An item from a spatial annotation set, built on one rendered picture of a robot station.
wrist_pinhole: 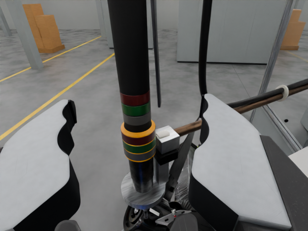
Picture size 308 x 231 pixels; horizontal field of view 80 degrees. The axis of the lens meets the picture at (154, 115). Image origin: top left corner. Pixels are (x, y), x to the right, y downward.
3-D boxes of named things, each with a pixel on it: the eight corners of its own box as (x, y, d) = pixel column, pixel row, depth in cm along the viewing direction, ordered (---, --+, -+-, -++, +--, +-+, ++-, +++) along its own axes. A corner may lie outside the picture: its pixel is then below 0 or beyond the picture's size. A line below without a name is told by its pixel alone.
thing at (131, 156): (147, 135, 28) (147, 129, 27) (162, 153, 24) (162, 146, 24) (119, 145, 26) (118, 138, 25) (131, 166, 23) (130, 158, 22)
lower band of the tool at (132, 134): (147, 137, 28) (145, 111, 25) (161, 155, 25) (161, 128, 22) (120, 147, 26) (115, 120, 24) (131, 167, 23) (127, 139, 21)
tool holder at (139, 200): (162, 162, 35) (162, 118, 29) (184, 191, 29) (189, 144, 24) (116, 181, 31) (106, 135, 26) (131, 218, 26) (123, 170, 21)
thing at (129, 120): (144, 107, 24) (143, 99, 24) (156, 120, 22) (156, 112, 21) (119, 114, 23) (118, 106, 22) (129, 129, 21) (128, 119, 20)
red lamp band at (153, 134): (146, 121, 26) (146, 113, 26) (162, 138, 23) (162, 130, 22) (117, 130, 25) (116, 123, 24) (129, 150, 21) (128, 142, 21)
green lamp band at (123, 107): (143, 99, 24) (142, 90, 23) (156, 111, 21) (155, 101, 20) (118, 106, 22) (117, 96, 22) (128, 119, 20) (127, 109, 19)
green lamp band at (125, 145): (147, 128, 27) (146, 121, 26) (162, 146, 24) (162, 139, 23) (118, 137, 25) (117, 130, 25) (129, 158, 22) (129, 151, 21)
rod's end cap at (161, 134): (164, 137, 28) (165, 126, 27) (172, 145, 26) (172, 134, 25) (153, 141, 27) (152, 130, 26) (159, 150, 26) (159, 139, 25)
